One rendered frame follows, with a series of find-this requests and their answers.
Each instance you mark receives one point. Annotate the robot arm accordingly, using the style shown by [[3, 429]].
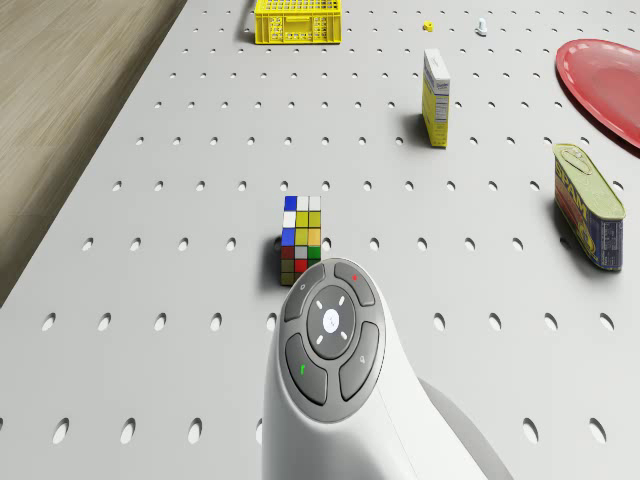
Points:
[[345, 440]]

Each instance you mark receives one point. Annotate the puzzle cube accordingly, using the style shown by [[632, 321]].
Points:
[[301, 225]]

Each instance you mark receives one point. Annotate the yellow basket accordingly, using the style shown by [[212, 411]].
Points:
[[300, 27]]

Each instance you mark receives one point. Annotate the small white bottle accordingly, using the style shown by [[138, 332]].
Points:
[[481, 26]]

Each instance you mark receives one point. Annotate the flat-sided can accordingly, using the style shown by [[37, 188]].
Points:
[[590, 210]]

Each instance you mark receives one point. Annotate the red plate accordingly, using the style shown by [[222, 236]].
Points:
[[605, 85]]

